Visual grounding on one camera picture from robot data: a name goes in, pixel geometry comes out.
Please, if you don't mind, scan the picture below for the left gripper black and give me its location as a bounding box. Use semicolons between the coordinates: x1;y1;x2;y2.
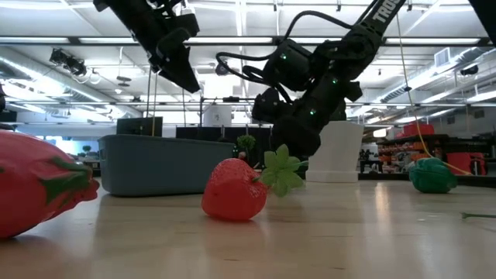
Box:
115;0;202;95

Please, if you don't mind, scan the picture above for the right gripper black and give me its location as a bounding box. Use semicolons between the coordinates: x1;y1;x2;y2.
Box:
270;114;323;158

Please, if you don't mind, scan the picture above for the red strawberry with leaf stem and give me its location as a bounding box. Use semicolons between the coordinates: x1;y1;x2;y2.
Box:
201;143;309;222

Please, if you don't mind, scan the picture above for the green ball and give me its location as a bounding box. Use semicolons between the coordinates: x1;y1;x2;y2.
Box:
408;157;459;195

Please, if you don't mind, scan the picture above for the pink dragon fruit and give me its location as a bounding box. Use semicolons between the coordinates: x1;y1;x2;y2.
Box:
0;129;101;239

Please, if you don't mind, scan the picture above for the teal plastic tupperware container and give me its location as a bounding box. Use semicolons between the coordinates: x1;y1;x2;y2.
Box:
97;133;236;197

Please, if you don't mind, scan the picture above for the white hexagonal plant pot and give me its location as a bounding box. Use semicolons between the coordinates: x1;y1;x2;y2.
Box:
305;120;366;184

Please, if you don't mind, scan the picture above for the small green background plant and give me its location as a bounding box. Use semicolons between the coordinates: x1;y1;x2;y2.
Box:
236;134;257;154

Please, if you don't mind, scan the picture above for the black background partition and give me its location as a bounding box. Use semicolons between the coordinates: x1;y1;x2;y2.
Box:
175;125;274;167

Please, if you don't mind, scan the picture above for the black box monitor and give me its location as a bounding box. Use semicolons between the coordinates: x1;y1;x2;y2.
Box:
115;116;164;136

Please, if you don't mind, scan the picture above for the black storage shelf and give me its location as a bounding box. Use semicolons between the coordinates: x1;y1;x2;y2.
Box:
377;133;451;174

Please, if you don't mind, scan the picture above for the black ceiling device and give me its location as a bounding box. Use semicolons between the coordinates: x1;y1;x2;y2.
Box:
49;47;88;77

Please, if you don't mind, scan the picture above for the red storage crate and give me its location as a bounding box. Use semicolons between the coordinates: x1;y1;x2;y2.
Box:
402;122;436;138

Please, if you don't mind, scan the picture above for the red storage bin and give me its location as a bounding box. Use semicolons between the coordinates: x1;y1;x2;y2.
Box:
446;151;487;177

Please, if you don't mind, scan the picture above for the yellow cable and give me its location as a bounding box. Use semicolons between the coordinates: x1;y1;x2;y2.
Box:
394;11;473;176

